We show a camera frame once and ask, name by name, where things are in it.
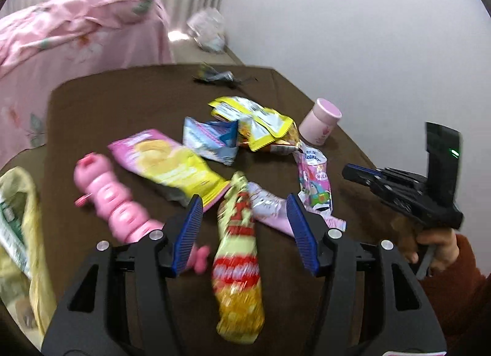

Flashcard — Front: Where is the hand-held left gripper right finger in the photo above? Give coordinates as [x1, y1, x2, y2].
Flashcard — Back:
[286, 193, 447, 356]

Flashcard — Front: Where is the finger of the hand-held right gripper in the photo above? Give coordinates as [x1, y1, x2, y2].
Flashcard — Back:
[343, 163, 423, 185]
[342, 171, 427, 208]

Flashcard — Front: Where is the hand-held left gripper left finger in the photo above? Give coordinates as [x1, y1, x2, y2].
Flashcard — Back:
[41, 194, 204, 356]

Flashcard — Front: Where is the red yellow snack packet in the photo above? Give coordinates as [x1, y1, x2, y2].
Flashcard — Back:
[212, 171, 265, 345]

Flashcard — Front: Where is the pink cartoon wrapper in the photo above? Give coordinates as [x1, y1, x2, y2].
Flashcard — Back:
[293, 141, 334, 215]

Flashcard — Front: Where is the pink yellow snack packet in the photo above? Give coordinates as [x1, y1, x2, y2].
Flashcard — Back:
[108, 129, 231, 213]

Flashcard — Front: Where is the yellow silver snack packet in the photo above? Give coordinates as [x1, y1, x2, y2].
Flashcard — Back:
[208, 96, 298, 151]

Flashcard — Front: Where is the yellow trash bag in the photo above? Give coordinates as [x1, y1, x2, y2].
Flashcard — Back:
[0, 166, 58, 345]

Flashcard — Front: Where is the person's right forearm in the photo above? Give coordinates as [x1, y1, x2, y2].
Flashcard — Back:
[416, 233, 491, 356]

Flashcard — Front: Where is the person's right hand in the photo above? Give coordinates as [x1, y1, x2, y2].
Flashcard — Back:
[391, 218, 461, 274]

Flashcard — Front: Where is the pale pink wrapper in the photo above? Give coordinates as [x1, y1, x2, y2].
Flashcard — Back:
[245, 182, 346, 236]

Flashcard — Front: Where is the pink cup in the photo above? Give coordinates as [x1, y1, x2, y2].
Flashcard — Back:
[298, 98, 342, 146]

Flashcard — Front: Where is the pink caterpillar toy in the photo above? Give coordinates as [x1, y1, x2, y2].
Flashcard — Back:
[75, 152, 211, 275]

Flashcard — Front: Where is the blue snack packet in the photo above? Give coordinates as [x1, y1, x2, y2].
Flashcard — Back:
[182, 116, 240, 167]

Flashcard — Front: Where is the dark crumpled wrapper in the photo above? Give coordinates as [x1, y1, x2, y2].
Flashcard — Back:
[193, 63, 256, 84]

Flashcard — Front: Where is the pink floral bed sheet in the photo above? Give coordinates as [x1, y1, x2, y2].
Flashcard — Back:
[0, 15, 173, 165]

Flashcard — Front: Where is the white plastic bag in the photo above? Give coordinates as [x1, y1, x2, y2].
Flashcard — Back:
[187, 7, 227, 53]

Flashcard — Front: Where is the pink floral quilt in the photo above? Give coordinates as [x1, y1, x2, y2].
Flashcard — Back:
[0, 0, 162, 69]

